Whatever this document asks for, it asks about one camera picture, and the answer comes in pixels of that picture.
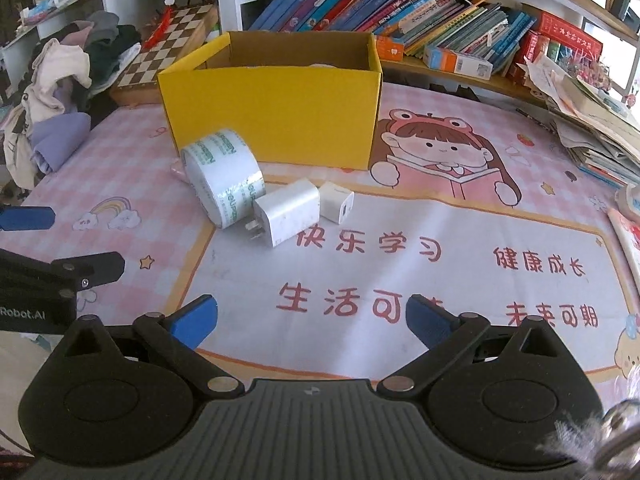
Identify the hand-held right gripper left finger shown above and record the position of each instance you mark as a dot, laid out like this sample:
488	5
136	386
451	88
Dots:
195	317

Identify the dark garment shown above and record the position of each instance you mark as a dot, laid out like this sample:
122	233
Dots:
110	45

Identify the large white charger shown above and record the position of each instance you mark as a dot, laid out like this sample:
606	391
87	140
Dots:
287	215

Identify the red dictionary box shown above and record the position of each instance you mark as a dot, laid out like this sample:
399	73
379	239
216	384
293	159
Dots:
570	35

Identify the pink book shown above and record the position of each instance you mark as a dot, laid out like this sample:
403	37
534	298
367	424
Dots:
630	235

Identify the pink printed desk mat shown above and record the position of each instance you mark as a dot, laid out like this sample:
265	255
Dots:
450	210

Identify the orange and white box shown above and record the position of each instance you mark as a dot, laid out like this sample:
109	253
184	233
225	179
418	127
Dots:
460	62

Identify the white power strip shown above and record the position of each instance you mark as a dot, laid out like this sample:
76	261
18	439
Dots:
630	202

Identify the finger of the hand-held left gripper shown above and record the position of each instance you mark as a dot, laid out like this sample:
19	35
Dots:
25	217
95	267

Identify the pile of clothes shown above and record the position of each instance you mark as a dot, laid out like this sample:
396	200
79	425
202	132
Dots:
55	70

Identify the small orange box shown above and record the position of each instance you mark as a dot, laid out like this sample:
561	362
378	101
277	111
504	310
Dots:
390	49

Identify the wooden chessboard box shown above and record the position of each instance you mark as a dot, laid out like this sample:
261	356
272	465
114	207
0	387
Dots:
165	50

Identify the black pen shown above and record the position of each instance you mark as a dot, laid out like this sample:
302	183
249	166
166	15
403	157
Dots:
534	119

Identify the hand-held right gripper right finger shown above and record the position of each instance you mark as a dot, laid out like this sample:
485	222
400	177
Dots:
427	317

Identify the red tassel ornament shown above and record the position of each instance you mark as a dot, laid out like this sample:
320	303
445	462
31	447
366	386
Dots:
159	27

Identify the stack of papers and books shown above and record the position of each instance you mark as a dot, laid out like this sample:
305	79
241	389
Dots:
590	110

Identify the purple garment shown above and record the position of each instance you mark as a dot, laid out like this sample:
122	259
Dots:
60	135

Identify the row of books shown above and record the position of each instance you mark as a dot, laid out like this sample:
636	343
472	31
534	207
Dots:
350	5

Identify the yellow cardboard box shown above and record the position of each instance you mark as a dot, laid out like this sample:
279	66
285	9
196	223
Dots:
270	115

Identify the small cream charger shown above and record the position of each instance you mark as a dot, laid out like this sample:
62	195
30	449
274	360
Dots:
335	202

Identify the clear tape roll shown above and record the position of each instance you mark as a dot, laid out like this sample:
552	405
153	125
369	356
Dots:
220	175

